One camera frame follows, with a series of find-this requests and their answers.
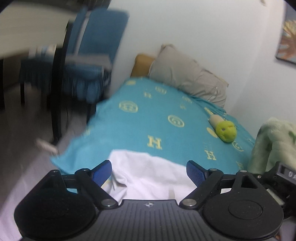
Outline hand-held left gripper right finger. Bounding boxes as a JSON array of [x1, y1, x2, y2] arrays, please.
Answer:
[[179, 160, 258, 209]]

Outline grey pillow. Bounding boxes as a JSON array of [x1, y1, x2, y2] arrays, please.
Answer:
[[148, 44, 229, 109]]

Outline bed with teal sheet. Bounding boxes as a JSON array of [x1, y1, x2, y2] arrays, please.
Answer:
[[0, 77, 256, 241]]

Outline green plush toy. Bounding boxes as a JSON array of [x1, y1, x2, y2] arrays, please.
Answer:
[[209, 115, 237, 142]]

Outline black table leg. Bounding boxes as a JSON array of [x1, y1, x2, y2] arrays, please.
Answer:
[[0, 0, 111, 144]]

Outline grey folded cloth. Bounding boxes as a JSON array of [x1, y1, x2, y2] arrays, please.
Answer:
[[66, 54, 111, 67]]

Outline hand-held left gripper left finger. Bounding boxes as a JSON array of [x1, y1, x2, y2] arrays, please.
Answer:
[[38, 160, 120, 209]]

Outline yellow cushion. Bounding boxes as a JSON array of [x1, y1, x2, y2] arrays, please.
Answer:
[[131, 54, 155, 78]]

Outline white plastic block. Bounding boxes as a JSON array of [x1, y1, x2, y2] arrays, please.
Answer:
[[36, 138, 59, 154]]

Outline framed wall picture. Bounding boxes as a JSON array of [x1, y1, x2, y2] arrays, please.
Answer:
[[275, 9, 296, 63]]

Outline white t-shirt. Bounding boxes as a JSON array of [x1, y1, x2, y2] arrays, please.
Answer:
[[107, 149, 197, 202]]

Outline green printed fleece blanket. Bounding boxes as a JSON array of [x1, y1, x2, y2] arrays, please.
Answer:
[[247, 117, 296, 173]]

